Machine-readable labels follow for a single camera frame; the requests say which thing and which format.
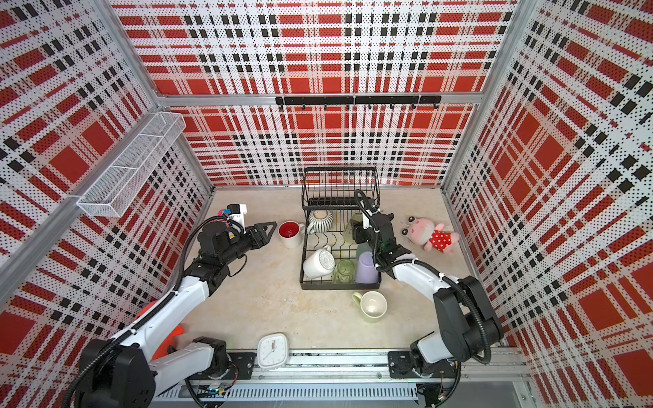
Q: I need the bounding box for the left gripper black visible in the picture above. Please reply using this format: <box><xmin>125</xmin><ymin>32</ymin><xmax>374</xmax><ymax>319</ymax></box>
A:
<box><xmin>218</xmin><ymin>221</ymin><xmax>277</xmax><ymax>265</ymax></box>

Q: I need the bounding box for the teal textured plastic cup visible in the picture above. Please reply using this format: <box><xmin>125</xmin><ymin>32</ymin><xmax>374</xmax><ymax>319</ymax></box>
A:
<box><xmin>355</xmin><ymin>242</ymin><xmax>372</xmax><ymax>259</ymax></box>

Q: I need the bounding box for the tall green glass cup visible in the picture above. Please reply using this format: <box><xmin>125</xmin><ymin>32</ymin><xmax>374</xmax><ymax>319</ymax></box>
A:
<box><xmin>343</xmin><ymin>212</ymin><xmax>363</xmax><ymax>246</ymax></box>

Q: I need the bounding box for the lilac plastic cup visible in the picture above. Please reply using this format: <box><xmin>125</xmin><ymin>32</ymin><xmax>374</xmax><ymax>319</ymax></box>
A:
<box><xmin>355</xmin><ymin>252</ymin><xmax>379</xmax><ymax>285</ymax></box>

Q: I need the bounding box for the green transparent glass mug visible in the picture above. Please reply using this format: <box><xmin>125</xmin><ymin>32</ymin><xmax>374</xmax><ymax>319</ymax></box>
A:
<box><xmin>333</xmin><ymin>259</ymin><xmax>356</xmax><ymax>285</ymax></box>

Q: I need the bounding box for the ribbed grey-green cup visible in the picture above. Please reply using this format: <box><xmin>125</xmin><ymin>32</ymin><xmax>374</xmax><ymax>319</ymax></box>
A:
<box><xmin>307</xmin><ymin>210</ymin><xmax>333</xmax><ymax>235</ymax></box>

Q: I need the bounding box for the white ceramic mug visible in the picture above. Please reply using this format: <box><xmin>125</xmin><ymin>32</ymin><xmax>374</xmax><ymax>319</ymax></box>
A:
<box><xmin>303</xmin><ymin>246</ymin><xmax>336</xmax><ymax>280</ymax></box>

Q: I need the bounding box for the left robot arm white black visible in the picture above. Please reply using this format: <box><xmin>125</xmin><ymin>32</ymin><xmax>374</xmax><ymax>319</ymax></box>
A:
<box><xmin>61</xmin><ymin>215</ymin><xmax>277</xmax><ymax>407</ymax></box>

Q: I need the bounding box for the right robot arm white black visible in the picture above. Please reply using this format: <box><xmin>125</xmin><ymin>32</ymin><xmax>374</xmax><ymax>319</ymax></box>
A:
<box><xmin>354</xmin><ymin>210</ymin><xmax>504</xmax><ymax>376</ymax></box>

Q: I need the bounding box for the white mug red inside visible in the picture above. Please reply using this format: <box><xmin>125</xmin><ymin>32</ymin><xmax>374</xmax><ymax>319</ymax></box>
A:
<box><xmin>278</xmin><ymin>220</ymin><xmax>305</xmax><ymax>249</ymax></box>

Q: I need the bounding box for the pink pig plush red dress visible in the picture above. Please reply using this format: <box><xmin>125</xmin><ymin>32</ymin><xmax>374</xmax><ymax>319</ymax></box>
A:
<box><xmin>401</xmin><ymin>216</ymin><xmax>460</xmax><ymax>253</ymax></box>

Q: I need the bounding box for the light green ceramic mug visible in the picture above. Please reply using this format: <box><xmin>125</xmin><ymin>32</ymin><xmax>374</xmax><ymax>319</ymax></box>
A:
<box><xmin>352</xmin><ymin>291</ymin><xmax>389</xmax><ymax>323</ymax></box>

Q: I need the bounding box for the white square alarm clock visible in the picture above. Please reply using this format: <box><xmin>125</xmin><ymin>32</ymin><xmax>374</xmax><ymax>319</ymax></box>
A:
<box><xmin>257</xmin><ymin>333</ymin><xmax>289</xmax><ymax>371</ymax></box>

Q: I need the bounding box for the red monster plush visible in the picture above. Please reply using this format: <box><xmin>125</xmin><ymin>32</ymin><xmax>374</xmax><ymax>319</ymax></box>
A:
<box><xmin>133</xmin><ymin>300</ymin><xmax>185</xmax><ymax>361</ymax></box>

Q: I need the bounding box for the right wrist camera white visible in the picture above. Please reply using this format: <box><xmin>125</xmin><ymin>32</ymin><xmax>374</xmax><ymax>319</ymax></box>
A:
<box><xmin>361</xmin><ymin>208</ymin><xmax>377</xmax><ymax>230</ymax></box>

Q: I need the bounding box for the black wire dish rack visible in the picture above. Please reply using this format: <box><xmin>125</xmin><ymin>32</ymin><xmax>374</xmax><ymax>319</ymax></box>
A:
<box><xmin>299</xmin><ymin>166</ymin><xmax>381</xmax><ymax>291</ymax></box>

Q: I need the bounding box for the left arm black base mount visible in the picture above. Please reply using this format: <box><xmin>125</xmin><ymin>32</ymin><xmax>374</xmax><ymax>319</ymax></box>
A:
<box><xmin>190</xmin><ymin>351</ymin><xmax>256</xmax><ymax>382</ymax></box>

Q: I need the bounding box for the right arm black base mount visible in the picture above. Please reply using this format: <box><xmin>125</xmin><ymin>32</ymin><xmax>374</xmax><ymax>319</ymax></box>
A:
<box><xmin>387</xmin><ymin>351</ymin><xmax>458</xmax><ymax>381</ymax></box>

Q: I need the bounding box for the black wall hook rail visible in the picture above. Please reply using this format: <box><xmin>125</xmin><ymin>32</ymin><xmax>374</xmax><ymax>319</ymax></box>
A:
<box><xmin>275</xmin><ymin>95</ymin><xmax>442</xmax><ymax>108</ymax></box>

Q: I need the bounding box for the white wire wall basket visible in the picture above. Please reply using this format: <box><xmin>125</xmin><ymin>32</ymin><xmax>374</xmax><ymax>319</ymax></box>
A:
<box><xmin>78</xmin><ymin>112</ymin><xmax>185</xmax><ymax>218</ymax></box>

